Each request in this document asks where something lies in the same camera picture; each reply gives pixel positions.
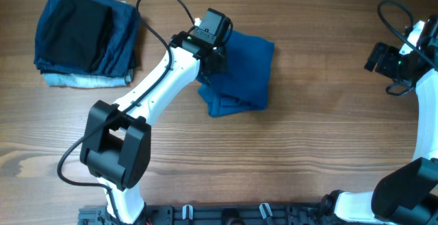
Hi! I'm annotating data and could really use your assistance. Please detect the blue polo shirt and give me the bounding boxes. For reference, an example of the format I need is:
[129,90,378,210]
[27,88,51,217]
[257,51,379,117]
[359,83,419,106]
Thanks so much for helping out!
[198,31,275,117]

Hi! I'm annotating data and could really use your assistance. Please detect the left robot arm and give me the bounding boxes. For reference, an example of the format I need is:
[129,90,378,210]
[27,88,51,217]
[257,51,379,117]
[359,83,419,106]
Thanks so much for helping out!
[78,8,233,224]

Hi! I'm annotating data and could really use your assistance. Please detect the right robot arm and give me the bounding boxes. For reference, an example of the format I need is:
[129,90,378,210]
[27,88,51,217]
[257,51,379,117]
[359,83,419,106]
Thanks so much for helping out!
[298,16,437,224]

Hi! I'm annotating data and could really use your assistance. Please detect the navy blue folded garment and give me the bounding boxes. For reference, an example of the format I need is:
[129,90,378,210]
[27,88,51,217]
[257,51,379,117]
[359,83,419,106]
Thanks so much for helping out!
[34,0,139,77]

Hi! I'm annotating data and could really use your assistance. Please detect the black folded garment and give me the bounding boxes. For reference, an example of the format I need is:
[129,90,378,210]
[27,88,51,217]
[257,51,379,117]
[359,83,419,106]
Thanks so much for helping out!
[40,0,114,72]

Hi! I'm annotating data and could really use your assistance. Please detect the light grey folded garment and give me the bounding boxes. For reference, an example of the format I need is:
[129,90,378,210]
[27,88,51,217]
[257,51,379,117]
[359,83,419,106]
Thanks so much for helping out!
[43,69,133,89]

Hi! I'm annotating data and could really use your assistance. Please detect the left black cable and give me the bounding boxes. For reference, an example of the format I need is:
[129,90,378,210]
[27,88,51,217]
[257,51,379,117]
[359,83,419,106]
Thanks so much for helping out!
[56,0,196,225]

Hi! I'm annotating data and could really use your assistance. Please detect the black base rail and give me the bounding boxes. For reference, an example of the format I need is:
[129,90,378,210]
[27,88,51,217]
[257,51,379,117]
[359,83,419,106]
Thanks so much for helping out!
[77,201,343,225]

